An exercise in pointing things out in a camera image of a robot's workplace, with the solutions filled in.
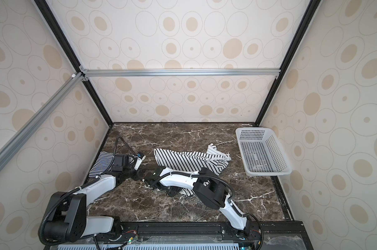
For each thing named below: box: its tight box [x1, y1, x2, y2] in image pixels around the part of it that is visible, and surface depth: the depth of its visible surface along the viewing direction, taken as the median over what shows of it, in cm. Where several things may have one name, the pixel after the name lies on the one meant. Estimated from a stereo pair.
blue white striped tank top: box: [88, 151, 115, 178], surface depth 97 cm
